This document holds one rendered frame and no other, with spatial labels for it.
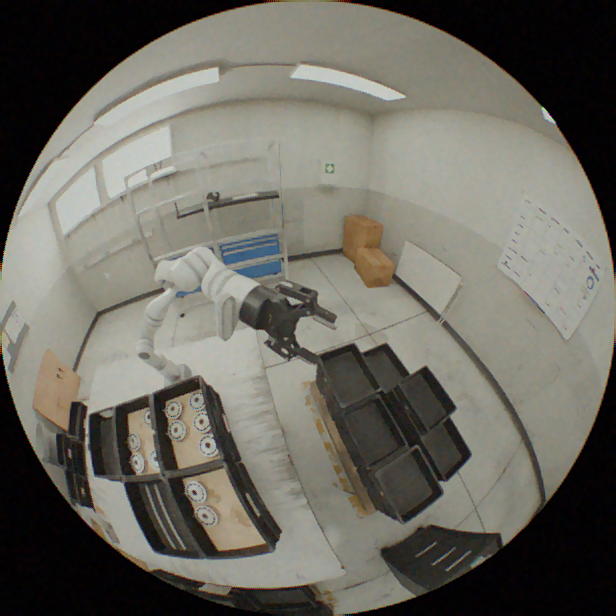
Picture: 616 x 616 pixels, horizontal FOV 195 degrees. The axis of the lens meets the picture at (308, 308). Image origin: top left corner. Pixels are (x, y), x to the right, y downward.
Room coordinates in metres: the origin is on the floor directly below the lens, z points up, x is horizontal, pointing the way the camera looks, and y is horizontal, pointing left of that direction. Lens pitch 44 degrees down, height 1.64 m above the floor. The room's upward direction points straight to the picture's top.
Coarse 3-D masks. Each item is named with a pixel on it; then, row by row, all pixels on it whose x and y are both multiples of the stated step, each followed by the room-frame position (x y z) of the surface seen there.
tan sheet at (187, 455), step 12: (180, 396) 0.20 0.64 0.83; (168, 420) 0.06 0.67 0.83; (180, 420) 0.08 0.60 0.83; (192, 420) 0.09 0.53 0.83; (192, 432) 0.04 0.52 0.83; (180, 444) -0.04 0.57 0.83; (192, 444) -0.02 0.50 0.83; (180, 456) -0.09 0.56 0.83; (192, 456) -0.07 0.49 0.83; (204, 456) -0.06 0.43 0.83
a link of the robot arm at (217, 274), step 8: (200, 248) 0.32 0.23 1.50; (200, 256) 0.30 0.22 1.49; (208, 256) 0.30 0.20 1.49; (208, 264) 0.30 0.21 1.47; (216, 264) 0.28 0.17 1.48; (208, 272) 0.26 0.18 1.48; (216, 272) 0.26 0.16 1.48; (224, 272) 0.26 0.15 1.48; (232, 272) 0.27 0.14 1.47; (208, 280) 0.24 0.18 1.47; (216, 280) 0.24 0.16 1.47; (224, 280) 0.24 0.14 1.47; (208, 288) 0.23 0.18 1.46; (216, 288) 0.23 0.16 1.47; (208, 296) 0.23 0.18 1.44
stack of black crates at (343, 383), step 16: (336, 352) 0.68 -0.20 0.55; (352, 352) 0.71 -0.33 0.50; (320, 368) 0.57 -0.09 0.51; (336, 368) 0.58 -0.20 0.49; (352, 368) 0.58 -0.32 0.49; (368, 368) 0.52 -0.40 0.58; (320, 384) 0.54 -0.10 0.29; (336, 384) 0.46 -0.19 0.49; (352, 384) 0.45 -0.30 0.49; (368, 384) 0.45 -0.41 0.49; (336, 400) 0.33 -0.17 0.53; (352, 400) 0.34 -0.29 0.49; (336, 416) 0.28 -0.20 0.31
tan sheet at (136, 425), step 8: (128, 416) -0.01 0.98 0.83; (136, 416) 0.01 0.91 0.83; (136, 424) -0.03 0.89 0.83; (144, 424) -0.01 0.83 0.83; (136, 432) -0.07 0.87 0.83; (144, 432) -0.05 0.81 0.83; (144, 440) -0.09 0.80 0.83; (152, 440) -0.07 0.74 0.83; (144, 448) -0.13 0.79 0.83; (152, 448) -0.11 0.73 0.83; (144, 456) -0.18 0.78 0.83; (136, 472) -0.29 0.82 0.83; (152, 472) -0.24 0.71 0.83
